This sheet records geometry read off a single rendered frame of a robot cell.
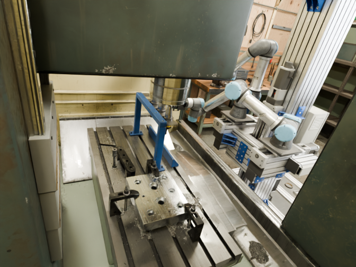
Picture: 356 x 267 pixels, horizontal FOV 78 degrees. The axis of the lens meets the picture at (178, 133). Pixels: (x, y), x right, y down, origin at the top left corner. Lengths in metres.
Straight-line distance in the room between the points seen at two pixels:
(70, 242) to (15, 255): 0.67
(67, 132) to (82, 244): 0.90
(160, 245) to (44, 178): 0.54
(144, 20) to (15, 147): 0.45
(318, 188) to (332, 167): 0.13
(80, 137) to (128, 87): 0.56
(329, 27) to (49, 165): 1.71
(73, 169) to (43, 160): 1.07
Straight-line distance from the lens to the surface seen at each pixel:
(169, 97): 0.84
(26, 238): 0.69
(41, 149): 0.65
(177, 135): 2.23
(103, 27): 0.67
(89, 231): 1.41
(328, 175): 1.20
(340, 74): 5.60
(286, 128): 1.49
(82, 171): 1.72
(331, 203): 1.23
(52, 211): 0.80
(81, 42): 0.67
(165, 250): 1.00
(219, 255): 1.05
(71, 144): 1.85
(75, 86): 1.89
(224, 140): 1.98
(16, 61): 0.59
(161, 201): 1.06
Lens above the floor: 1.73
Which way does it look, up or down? 28 degrees down
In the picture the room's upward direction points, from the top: 10 degrees clockwise
